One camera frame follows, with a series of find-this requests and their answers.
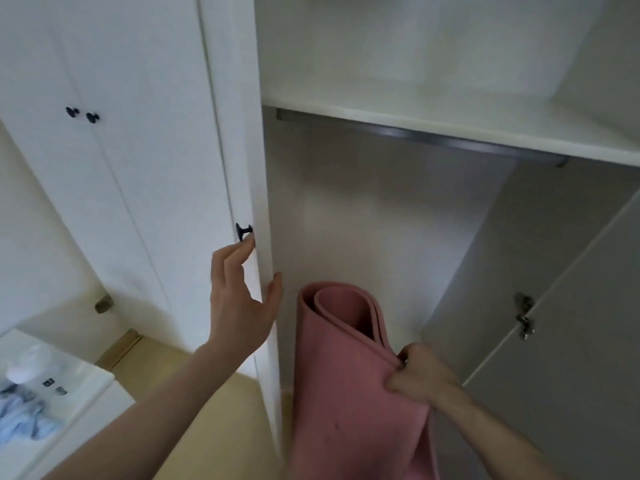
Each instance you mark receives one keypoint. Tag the black round wardrobe knob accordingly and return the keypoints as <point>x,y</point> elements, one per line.
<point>92,117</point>
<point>72,112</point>
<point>244,230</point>

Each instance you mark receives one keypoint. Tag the silver wardrobe hinge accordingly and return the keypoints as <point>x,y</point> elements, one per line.
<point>523,314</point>

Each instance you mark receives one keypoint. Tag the pink yoga mat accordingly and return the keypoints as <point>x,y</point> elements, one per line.
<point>345,404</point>

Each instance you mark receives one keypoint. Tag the person's left forearm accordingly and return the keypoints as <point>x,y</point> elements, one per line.
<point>150,424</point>

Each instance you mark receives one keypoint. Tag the white wardrobe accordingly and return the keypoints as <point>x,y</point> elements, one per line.
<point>150,144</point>

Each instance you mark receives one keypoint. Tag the person's right hand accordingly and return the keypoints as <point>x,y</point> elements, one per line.
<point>427,377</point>

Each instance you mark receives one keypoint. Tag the light blue cloth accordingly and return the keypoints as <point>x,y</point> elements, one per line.
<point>20,414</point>

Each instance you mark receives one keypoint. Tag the white nightstand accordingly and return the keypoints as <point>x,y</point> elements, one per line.
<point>90,394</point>

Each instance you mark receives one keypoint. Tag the small brown wall fitting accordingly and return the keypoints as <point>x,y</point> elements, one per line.
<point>103,303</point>

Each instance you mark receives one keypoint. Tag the person's left hand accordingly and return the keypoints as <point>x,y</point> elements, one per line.
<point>237,314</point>

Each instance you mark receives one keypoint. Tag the white spray bottle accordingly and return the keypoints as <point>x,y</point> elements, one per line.
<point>27,364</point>

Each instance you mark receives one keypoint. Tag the person's right forearm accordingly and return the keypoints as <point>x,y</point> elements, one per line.
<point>495,444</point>

